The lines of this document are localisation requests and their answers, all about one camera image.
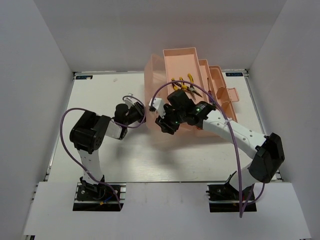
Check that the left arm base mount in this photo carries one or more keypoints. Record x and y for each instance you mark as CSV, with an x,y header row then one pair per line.
x,y
88,201

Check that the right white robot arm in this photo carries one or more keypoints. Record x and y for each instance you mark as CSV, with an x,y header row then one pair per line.
x,y
266,151

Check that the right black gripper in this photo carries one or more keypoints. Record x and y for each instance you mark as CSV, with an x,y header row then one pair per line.
x,y
165,126

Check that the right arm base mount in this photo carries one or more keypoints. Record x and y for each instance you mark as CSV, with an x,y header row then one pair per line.
x,y
221,200

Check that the blue handled screwdriver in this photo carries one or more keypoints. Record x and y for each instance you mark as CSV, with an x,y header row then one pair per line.
x,y
209,88

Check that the yellow side cutter pliers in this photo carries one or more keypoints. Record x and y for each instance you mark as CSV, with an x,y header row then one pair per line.
x,y
191,90

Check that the yellow needle-nose pliers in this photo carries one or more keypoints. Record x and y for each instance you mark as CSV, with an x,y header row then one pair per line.
x,y
179,86

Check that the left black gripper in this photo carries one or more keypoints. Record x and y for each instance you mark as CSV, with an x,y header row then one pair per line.
x,y
139,107

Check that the blue table label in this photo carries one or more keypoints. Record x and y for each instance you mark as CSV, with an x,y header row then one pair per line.
x,y
83,77
234,74

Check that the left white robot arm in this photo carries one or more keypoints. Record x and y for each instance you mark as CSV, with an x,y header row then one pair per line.
x,y
89,131

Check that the right blue table label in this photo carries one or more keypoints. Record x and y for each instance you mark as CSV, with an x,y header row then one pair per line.
x,y
234,74

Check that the left blue table label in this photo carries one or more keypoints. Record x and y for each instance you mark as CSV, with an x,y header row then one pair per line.
x,y
83,77

